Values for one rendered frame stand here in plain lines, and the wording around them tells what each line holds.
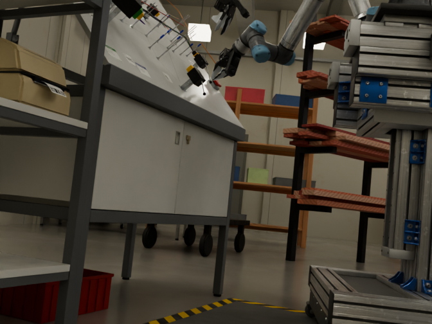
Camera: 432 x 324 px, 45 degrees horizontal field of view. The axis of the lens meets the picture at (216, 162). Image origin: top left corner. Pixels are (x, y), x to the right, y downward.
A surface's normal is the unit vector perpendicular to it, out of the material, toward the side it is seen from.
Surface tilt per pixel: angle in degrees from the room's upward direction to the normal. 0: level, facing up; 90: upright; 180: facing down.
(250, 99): 90
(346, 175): 90
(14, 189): 90
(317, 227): 90
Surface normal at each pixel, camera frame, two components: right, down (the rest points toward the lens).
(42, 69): 0.91, -0.25
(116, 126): 0.91, 0.06
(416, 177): -0.10, -0.10
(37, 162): -0.41, -0.12
